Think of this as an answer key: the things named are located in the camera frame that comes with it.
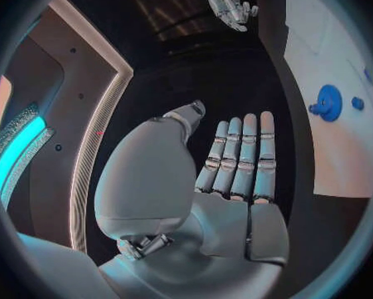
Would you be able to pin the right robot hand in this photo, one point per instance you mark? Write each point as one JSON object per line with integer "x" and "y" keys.
{"x": 228, "y": 5}

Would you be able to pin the blue peg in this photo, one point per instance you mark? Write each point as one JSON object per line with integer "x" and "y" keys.
{"x": 357, "y": 103}

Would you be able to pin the blue gear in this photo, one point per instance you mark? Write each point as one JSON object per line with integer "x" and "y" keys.
{"x": 327, "y": 103}

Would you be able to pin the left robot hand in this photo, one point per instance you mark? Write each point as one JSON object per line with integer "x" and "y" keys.
{"x": 180, "y": 204}

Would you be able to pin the glowing light bar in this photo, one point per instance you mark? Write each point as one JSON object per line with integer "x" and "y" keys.
{"x": 17, "y": 149}

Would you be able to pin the white task board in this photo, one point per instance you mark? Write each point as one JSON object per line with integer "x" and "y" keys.
{"x": 332, "y": 104}

